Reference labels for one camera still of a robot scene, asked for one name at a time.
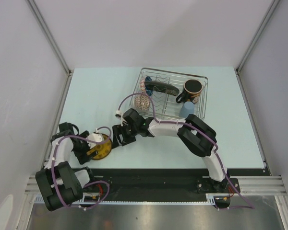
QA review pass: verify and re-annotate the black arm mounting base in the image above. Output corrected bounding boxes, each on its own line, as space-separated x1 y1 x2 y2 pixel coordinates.
86 167 271 202

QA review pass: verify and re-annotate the blue triangle pattern bowl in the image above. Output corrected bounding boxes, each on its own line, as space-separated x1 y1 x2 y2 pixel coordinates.
139 76 153 96

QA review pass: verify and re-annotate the black square floral plate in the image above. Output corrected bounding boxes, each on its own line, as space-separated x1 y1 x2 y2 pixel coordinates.
149 81 180 96

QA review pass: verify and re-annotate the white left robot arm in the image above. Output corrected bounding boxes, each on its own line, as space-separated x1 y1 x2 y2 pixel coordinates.
35 122 96 211

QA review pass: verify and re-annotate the metal wire dish rack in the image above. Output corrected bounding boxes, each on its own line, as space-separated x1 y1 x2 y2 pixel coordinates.
130 68 208 120

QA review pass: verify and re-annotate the white slotted cable duct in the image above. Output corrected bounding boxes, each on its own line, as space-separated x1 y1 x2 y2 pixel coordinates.
35 193 231 205

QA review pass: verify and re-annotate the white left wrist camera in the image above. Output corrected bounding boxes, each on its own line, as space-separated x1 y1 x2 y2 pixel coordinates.
86 132 105 149

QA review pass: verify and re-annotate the light blue cup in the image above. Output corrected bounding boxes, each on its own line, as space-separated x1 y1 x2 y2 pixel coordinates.
179 101 195 118

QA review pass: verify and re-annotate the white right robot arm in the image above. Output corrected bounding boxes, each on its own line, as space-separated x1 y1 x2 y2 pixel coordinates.
112 109 230 192

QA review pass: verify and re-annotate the red black skull mug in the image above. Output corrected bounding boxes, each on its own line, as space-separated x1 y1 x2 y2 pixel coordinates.
176 80 203 104

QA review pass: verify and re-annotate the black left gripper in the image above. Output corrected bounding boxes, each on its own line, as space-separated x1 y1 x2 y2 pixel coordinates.
72 131 98 164

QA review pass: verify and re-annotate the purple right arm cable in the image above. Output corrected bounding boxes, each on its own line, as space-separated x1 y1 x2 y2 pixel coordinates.
117 93 255 210

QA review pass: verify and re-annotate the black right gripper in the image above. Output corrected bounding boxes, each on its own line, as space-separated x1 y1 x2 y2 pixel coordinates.
112 123 139 149

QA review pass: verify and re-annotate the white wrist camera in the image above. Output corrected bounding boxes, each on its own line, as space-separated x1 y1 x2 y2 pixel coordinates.
115 110 123 119
86 132 105 149

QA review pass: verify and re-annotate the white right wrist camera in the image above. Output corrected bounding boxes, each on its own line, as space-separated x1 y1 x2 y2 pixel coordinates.
115 110 123 119

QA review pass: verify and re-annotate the yellow round plate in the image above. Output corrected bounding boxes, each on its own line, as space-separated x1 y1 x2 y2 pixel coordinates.
92 139 112 161

